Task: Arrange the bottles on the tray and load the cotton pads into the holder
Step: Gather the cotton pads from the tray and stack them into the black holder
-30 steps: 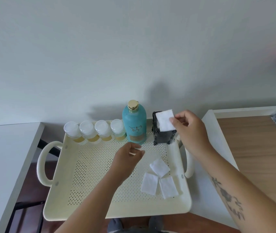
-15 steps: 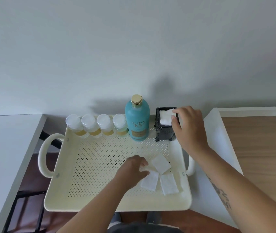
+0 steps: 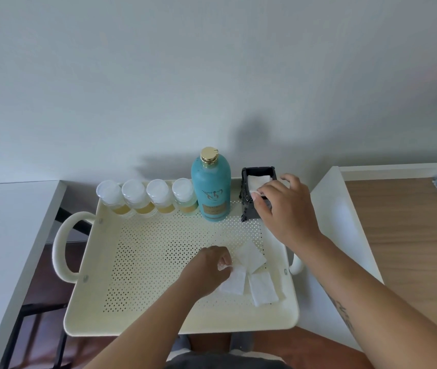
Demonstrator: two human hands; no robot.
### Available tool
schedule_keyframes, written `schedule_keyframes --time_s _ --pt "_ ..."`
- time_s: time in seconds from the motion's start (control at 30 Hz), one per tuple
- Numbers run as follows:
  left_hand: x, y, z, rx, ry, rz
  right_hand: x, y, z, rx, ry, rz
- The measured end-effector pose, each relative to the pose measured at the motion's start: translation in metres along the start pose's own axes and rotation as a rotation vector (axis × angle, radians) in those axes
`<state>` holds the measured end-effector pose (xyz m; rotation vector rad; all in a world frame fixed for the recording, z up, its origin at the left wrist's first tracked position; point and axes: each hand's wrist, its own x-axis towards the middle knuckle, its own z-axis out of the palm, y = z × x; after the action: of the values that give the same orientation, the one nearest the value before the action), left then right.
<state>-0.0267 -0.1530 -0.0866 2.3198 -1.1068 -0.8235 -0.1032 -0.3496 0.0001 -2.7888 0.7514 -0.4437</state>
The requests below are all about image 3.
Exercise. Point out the person's left hand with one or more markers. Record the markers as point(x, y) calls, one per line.
point(203, 272)

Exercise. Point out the person's right hand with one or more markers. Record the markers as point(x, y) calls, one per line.
point(291, 219)

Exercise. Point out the black square pad holder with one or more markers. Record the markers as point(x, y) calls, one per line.
point(247, 211)

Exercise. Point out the cream perforated tray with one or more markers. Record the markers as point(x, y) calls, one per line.
point(145, 265)

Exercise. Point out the white cotton pads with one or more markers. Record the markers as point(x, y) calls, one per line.
point(262, 290)

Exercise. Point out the small clear bottle green liquid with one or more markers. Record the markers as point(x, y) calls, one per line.
point(183, 192)

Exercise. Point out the large teal bottle gold cap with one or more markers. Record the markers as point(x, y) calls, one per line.
point(211, 188)

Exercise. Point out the small clear bottle yellow liquid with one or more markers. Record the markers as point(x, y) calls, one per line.
point(111, 194)
point(159, 192)
point(134, 192)

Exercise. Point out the person's right forearm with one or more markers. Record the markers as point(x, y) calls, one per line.
point(380, 303)

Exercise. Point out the person's left forearm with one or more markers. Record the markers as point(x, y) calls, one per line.
point(145, 330)

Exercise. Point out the person's left grey sock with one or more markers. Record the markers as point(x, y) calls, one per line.
point(182, 343)

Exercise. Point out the person's grey sock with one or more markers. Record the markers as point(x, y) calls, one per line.
point(182, 343)
point(241, 342)

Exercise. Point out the person's right grey sock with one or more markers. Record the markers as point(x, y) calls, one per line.
point(241, 342)

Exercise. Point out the white shorts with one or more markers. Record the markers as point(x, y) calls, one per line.
point(237, 352)

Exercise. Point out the dark grey shirt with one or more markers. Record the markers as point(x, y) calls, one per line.
point(226, 362)

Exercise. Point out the wooden desk with white rim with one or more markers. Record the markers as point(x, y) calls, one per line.
point(414, 234)

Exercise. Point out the black desk leg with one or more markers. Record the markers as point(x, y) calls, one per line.
point(72, 217)

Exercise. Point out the black metal frame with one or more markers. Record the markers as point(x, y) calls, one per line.
point(34, 309)

